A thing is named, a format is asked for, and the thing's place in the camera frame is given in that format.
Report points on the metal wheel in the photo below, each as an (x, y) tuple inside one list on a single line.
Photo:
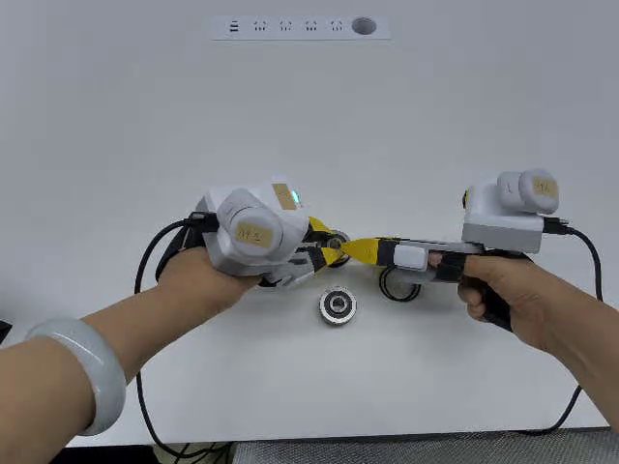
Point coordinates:
[(341, 238), (337, 305)]

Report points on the white power strip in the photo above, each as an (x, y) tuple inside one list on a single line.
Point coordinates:
[(300, 34)]

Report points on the person's right hand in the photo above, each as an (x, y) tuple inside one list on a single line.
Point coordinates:
[(522, 295)]

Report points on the person's right forearm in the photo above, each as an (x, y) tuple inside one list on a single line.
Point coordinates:
[(590, 348)]

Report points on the white table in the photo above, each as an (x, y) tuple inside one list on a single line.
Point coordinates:
[(309, 121)]

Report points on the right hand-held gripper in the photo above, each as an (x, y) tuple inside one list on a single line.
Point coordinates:
[(503, 222)]

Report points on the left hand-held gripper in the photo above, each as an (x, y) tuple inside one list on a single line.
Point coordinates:
[(251, 227)]

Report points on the person's left forearm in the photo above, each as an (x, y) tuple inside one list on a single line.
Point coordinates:
[(72, 372)]

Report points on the person's left hand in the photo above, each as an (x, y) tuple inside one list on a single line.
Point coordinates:
[(203, 285)]

